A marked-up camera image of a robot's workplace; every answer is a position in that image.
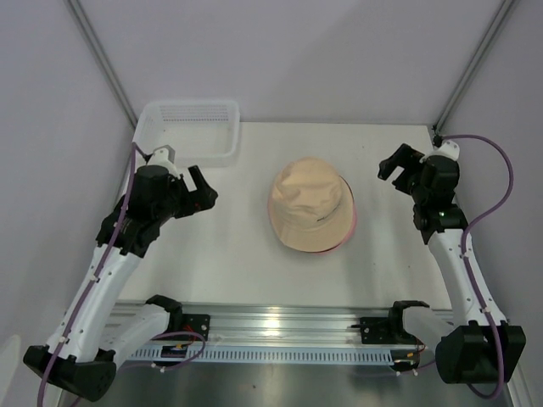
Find white plastic basket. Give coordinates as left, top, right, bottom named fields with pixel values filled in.
left=133, top=98, right=240, bottom=168

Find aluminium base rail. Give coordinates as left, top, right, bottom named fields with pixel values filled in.
left=105, top=298, right=467, bottom=347

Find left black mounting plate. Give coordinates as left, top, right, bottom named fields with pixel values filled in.
left=168, top=314, right=211, bottom=342

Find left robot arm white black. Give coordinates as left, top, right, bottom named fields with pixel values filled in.
left=23, top=164, right=218, bottom=402

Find corner aluminium profile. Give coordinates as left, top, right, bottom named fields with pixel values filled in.
left=64, top=0, right=137, bottom=130
left=431, top=0, right=520, bottom=135

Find black bucket hat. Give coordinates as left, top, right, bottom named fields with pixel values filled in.
left=313, top=243, right=344, bottom=255

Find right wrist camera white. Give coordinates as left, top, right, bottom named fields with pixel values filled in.
left=419, top=135, right=460, bottom=164

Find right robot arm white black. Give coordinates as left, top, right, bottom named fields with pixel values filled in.
left=378, top=142, right=526, bottom=387

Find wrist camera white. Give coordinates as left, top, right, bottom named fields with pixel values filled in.
left=147, top=145, right=182, bottom=179
left=419, top=135, right=460, bottom=164

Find cream bucket hat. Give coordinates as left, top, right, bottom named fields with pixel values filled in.
left=268, top=157, right=352, bottom=254

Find left corner aluminium profile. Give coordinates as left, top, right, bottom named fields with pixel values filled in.
left=64, top=0, right=137, bottom=130

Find black mounting plate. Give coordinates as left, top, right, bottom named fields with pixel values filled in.
left=350, top=317, right=400, bottom=345
left=168, top=314, right=211, bottom=342

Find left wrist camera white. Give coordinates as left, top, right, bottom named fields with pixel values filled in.
left=147, top=145, right=182, bottom=179

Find right corner aluminium profile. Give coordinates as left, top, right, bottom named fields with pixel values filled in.
left=431, top=0, right=520, bottom=135

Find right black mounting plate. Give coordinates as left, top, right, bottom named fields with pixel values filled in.
left=350, top=317, right=400, bottom=345

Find white slotted cable duct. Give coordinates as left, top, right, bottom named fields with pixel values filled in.
left=129, top=344, right=415, bottom=366

